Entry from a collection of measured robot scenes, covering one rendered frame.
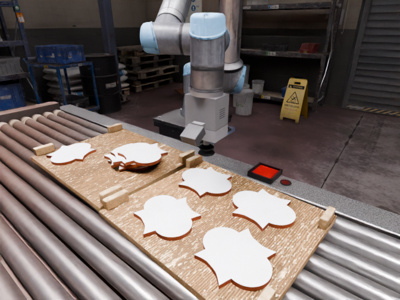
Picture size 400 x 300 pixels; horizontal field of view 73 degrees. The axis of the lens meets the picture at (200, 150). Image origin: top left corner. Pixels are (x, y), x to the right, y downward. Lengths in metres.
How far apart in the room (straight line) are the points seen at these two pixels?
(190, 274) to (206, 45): 0.43
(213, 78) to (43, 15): 5.46
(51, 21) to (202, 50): 5.49
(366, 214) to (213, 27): 0.55
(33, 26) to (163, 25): 5.19
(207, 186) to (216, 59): 0.31
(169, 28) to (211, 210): 0.44
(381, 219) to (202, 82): 0.52
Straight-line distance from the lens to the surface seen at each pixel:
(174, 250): 0.55
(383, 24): 5.14
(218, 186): 0.70
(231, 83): 1.14
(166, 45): 0.71
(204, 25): 0.58
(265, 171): 0.82
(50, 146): 1.02
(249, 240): 0.56
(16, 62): 5.07
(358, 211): 0.77
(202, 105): 0.61
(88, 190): 0.76
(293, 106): 4.22
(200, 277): 0.50
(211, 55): 0.59
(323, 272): 0.59
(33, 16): 5.87
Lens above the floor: 1.32
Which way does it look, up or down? 25 degrees down
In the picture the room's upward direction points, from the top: straight up
